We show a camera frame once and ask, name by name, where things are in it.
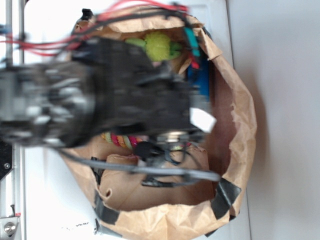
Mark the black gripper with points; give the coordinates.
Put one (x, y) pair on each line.
(136, 98)

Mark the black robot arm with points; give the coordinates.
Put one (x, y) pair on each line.
(48, 104)

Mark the pink plush toy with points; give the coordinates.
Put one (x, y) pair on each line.
(158, 64)

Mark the green fuzzy plush toy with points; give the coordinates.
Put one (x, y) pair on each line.
(158, 46)

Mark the black round microphone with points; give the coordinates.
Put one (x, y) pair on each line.
(146, 150)

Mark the blue rectangular block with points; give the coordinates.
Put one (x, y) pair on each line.
(200, 77)

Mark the brown paper bag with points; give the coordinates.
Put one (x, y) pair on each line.
(184, 213)

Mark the aluminium frame rail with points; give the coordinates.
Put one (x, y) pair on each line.
(12, 187)

